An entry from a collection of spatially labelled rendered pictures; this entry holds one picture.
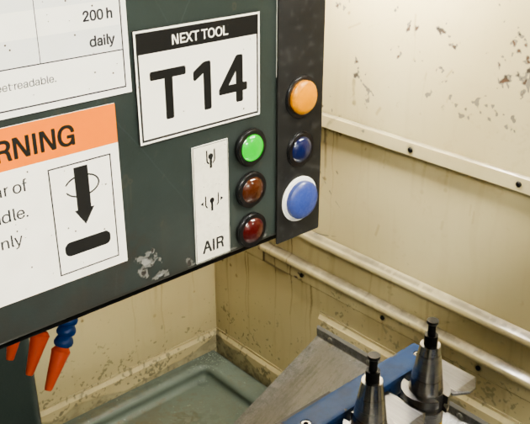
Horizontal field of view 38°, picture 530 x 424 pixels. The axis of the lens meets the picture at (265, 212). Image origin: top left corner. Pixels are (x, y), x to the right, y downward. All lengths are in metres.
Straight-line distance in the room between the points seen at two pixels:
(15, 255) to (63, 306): 0.05
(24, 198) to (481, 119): 0.99
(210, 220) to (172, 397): 1.54
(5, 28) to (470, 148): 1.04
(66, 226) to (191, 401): 1.59
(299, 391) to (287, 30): 1.26
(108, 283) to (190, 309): 1.55
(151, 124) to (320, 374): 1.29
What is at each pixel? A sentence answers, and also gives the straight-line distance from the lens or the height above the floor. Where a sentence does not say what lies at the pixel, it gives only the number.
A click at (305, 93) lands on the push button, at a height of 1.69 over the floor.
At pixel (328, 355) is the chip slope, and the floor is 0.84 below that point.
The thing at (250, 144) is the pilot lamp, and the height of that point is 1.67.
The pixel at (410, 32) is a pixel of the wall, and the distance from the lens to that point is 1.40.
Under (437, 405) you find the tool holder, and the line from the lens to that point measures 1.03.
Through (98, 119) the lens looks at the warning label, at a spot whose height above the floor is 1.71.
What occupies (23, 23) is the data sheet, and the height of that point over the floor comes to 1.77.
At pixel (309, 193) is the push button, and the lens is 0.59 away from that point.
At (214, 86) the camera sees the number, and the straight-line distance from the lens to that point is 0.51.
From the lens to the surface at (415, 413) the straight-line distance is 1.02.
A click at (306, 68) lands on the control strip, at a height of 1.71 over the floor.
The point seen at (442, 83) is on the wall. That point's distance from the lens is 1.37.
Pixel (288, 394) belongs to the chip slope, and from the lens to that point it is 1.73.
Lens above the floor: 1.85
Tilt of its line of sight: 25 degrees down
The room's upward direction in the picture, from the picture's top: straight up
